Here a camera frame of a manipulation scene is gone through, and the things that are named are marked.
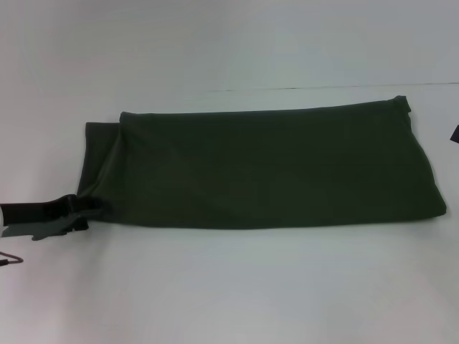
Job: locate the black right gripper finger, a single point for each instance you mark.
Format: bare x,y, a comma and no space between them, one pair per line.
456,134

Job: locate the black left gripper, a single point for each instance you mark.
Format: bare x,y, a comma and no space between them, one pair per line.
32,211

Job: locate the dark green t-shirt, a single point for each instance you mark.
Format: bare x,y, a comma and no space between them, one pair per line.
265,161

